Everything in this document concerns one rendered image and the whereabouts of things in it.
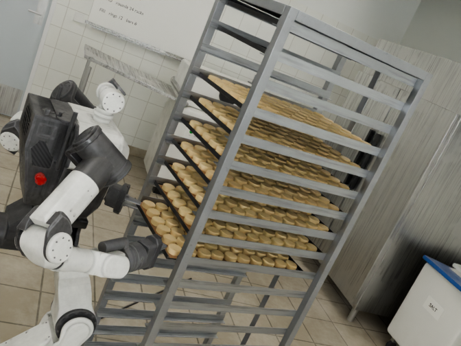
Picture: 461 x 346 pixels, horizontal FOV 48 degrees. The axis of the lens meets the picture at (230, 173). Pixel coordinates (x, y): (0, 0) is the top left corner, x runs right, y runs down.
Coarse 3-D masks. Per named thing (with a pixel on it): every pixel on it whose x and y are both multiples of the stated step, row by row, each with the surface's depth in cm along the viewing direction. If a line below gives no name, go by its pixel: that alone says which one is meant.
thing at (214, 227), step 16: (176, 192) 195; (176, 208) 186; (192, 208) 190; (208, 224) 180; (224, 224) 185; (240, 224) 191; (256, 240) 184; (272, 240) 191; (288, 240) 196; (304, 240) 204
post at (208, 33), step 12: (216, 0) 182; (216, 12) 182; (204, 36) 184; (192, 60) 189; (192, 84) 190; (180, 96) 191; (180, 108) 193; (168, 120) 196; (168, 132) 195; (168, 144) 197; (156, 156) 198; (156, 168) 200; (144, 192) 202; (132, 216) 206; (132, 228) 207; (108, 288) 215; (96, 312) 218
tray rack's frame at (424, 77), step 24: (240, 0) 184; (264, 0) 155; (312, 24) 148; (360, 48) 159; (408, 72) 172; (408, 96) 180; (408, 120) 181; (384, 144) 185; (360, 192) 190; (336, 240) 195; (312, 288) 201; (288, 336) 207
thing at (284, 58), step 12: (288, 60) 154; (300, 60) 156; (312, 72) 159; (324, 72) 161; (336, 84) 165; (348, 84) 167; (360, 84) 169; (372, 96) 173; (384, 96) 176; (396, 108) 181
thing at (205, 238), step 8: (200, 240) 170; (208, 240) 171; (216, 240) 172; (224, 240) 174; (232, 240) 175; (240, 240) 177; (248, 248) 180; (256, 248) 182; (264, 248) 183; (272, 248) 185; (280, 248) 187; (288, 248) 188; (304, 256) 194; (312, 256) 196; (320, 256) 198
